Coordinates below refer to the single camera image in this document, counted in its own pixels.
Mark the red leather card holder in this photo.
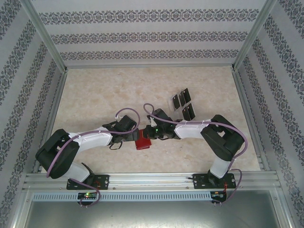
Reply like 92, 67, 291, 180
134, 129, 152, 151

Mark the credit card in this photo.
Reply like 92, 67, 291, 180
178, 90, 187, 107
171, 94, 181, 111
182, 88, 192, 105
181, 105, 190, 121
187, 102, 197, 119

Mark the black rectangular plates cluster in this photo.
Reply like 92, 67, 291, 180
169, 88, 197, 121

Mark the small controller board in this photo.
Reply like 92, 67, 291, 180
77, 192, 98, 200
210, 190, 228, 198

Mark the grey metal sheet tray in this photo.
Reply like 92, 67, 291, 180
23, 200, 282, 228

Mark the aluminium mounting rail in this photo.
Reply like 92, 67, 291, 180
22, 172, 285, 192

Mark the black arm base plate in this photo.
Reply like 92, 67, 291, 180
66, 174, 110, 190
192, 172, 238, 190

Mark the grey slotted cable duct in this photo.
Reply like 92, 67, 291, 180
32, 191, 212, 202

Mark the aluminium side rail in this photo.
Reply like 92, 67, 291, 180
232, 70, 271, 171
33, 70, 69, 173

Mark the aluminium frame upright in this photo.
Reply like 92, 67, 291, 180
270, 189, 295, 228
9, 187, 33, 228

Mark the aluminium frame post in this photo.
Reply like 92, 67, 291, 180
22, 0, 68, 73
231, 0, 278, 72

